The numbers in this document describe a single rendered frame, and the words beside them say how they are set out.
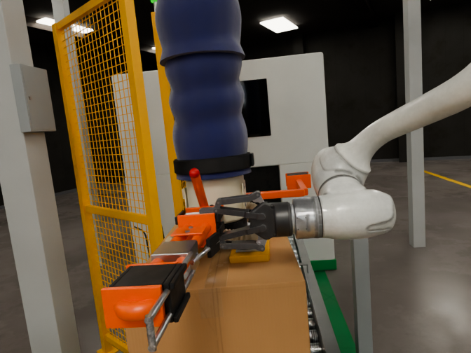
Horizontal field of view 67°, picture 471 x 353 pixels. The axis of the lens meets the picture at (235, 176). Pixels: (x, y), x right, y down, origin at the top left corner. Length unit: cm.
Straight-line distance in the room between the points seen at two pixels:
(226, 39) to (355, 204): 53
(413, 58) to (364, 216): 332
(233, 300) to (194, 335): 12
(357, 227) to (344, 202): 6
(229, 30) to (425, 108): 52
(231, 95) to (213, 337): 59
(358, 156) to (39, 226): 151
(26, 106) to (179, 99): 101
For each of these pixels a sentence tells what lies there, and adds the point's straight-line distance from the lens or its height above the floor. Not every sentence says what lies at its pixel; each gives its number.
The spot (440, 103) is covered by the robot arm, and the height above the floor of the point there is 142.
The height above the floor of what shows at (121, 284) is 123.
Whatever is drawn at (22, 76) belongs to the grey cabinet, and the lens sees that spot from 189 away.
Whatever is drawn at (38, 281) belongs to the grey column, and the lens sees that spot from 204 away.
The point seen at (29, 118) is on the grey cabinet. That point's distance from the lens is 186.
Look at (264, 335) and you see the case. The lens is 85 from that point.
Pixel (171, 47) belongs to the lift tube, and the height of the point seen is 163.
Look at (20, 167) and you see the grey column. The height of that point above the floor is 132.
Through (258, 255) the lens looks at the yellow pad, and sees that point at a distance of 91.
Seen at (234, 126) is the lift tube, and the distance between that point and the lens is 97.
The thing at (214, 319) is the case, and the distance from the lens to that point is 83.
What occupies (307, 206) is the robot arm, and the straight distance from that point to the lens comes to 75.
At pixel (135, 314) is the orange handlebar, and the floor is 121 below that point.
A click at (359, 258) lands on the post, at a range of 159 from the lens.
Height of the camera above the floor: 141
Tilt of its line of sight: 8 degrees down
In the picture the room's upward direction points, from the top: 5 degrees counter-clockwise
